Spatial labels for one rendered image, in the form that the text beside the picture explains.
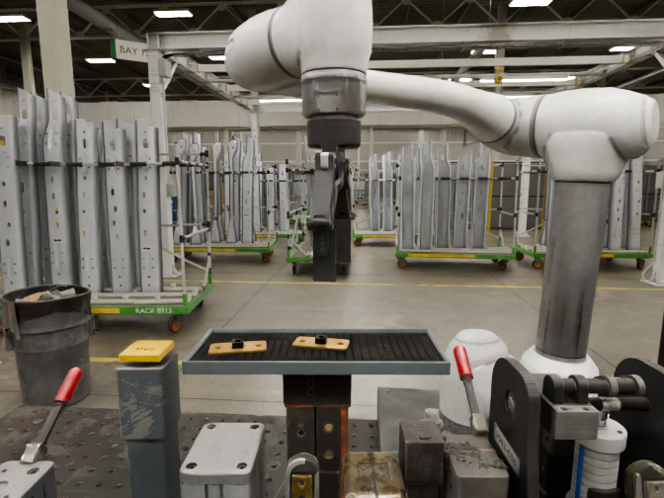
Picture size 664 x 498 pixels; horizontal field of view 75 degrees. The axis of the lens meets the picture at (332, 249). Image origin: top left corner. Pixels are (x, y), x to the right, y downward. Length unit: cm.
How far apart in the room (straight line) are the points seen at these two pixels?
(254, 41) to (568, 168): 63
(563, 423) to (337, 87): 48
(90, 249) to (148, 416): 425
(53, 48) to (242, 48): 750
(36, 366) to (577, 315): 294
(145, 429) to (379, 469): 36
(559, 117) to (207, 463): 84
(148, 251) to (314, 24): 419
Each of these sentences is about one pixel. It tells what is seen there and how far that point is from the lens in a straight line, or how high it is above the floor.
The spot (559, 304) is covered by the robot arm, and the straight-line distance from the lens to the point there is 101.
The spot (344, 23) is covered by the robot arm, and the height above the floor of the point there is 160.
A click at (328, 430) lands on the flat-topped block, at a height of 105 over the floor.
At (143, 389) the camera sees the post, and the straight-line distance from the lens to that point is 72.
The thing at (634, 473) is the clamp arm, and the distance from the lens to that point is 62.
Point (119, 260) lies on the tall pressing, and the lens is 482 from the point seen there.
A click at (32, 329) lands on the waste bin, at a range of 314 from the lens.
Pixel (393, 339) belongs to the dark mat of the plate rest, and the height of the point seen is 116.
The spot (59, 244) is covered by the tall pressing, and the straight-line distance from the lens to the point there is 507.
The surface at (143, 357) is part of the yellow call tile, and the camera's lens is 70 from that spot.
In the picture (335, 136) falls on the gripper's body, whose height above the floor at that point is 147.
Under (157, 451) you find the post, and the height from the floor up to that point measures 101.
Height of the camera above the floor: 141
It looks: 9 degrees down
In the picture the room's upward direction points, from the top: straight up
